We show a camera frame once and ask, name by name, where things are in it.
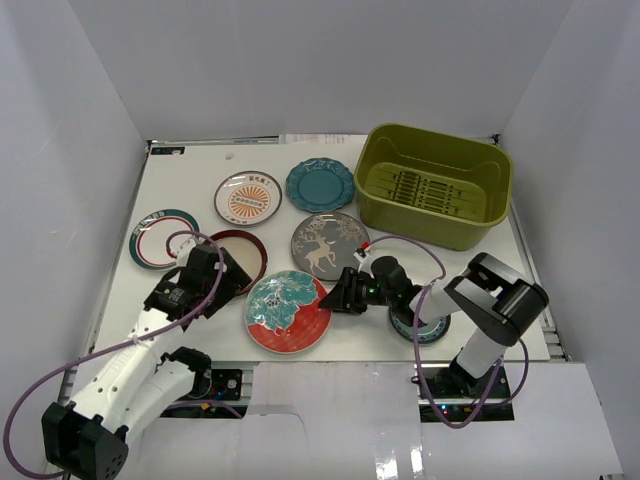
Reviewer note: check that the red rimmed beige plate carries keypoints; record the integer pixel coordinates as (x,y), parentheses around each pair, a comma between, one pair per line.
(247,250)

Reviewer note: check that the black label sticker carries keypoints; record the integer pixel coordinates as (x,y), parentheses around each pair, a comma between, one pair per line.
(172,150)

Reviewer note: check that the white papers at back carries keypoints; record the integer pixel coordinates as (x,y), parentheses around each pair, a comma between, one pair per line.
(324,139)

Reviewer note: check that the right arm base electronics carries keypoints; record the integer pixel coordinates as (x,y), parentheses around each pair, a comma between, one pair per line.
(456,403)

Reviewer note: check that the teal scalloped plate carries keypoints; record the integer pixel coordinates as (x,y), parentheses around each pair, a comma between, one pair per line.
(320,185)

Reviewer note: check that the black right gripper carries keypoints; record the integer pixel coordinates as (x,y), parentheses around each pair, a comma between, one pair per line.
(344,296)

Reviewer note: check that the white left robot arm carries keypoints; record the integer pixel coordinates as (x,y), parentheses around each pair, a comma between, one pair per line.
(89,437)

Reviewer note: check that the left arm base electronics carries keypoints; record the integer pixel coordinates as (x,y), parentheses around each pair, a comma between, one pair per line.
(218,396)

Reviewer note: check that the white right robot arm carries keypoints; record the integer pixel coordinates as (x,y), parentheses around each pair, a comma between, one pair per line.
(496,298)

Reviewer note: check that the grey deer plate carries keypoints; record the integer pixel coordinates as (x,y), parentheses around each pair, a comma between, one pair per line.
(323,244)

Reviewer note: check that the olive green plastic bin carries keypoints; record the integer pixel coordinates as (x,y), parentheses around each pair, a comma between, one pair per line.
(437,188)

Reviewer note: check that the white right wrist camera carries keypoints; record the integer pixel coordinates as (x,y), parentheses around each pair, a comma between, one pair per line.
(364,257)

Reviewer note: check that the red teal floral plate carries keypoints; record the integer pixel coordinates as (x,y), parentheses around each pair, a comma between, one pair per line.
(282,312)

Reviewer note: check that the orange sunburst plate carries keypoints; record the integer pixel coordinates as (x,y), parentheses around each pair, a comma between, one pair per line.
(247,198)

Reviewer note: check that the small blue patterned dish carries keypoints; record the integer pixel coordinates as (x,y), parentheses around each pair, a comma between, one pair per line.
(428,333)

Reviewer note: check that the white green rimmed plate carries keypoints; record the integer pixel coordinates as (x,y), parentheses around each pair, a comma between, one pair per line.
(147,242)

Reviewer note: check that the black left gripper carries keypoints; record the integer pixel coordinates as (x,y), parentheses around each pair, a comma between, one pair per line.
(220,273)

